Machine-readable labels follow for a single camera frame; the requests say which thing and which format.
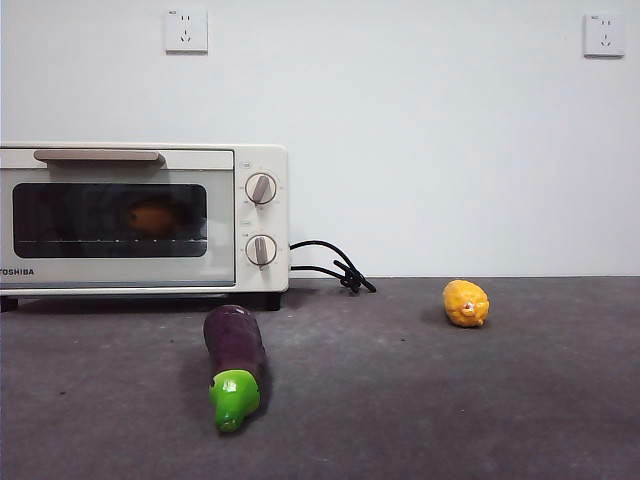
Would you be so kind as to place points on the beige oven knob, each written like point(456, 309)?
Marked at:
point(261, 189)
point(261, 250)

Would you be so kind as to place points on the yellow corn cob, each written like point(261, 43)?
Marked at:
point(465, 302)

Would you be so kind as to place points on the white wall socket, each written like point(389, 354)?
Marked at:
point(604, 36)
point(186, 31)

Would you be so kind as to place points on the purple eggplant green stem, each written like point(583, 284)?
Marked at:
point(232, 345)

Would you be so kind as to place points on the brown potato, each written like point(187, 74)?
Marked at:
point(150, 219)

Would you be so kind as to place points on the white toaster oven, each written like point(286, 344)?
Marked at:
point(281, 225)

